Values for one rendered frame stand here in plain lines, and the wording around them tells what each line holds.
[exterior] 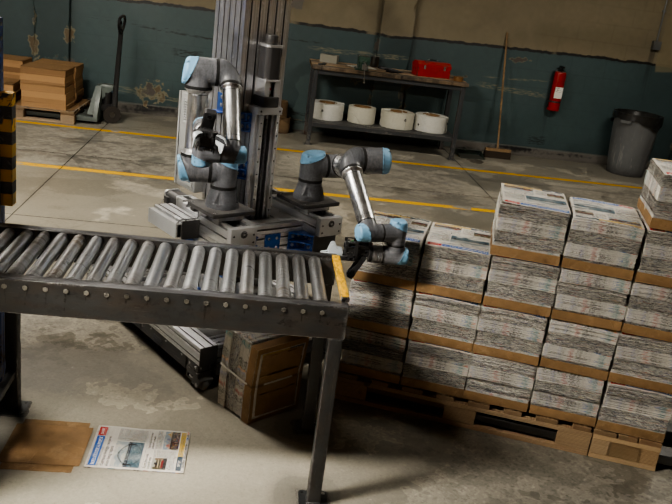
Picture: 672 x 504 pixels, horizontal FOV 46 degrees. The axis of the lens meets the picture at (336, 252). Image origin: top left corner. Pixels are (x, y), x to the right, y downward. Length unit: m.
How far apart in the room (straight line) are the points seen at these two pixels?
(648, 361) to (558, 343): 0.37
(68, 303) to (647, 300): 2.25
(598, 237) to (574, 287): 0.23
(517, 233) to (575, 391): 0.75
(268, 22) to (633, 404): 2.31
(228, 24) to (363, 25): 6.21
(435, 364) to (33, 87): 6.49
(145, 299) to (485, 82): 7.97
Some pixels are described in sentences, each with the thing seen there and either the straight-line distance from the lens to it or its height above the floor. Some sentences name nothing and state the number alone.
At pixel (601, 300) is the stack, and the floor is 0.73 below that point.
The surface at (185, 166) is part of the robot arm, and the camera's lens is 3.50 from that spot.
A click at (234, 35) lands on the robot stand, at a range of 3.72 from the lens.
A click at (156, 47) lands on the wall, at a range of 9.94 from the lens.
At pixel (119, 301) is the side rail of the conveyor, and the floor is 0.75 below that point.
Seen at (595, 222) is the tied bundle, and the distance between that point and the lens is 3.38.
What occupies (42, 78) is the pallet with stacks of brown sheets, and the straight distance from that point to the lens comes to 9.14.
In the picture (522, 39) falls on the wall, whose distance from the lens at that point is 10.31.
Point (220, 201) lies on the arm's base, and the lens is 3.55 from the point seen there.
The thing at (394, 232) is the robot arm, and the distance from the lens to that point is 3.26.
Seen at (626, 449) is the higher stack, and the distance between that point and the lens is 3.79.
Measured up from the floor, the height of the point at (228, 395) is 0.07.
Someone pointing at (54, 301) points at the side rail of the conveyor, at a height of 0.73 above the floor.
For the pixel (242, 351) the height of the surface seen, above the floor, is 0.31.
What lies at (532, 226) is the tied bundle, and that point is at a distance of 3.38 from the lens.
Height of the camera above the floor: 1.85
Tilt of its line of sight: 19 degrees down
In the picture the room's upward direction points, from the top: 8 degrees clockwise
